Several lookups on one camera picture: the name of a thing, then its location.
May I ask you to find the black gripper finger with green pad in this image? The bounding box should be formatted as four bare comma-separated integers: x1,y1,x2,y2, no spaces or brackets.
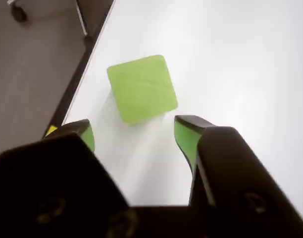
174,115,303,238

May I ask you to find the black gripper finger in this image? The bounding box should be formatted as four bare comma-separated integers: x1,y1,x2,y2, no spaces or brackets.
0,119,142,238

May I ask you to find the green lego block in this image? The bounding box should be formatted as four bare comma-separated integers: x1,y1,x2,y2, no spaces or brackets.
106,54,179,125

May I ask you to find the metal chair leg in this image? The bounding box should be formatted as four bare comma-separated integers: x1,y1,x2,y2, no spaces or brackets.
75,0,89,37

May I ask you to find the black chair caster wheel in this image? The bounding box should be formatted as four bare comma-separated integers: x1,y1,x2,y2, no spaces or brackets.
9,0,30,23

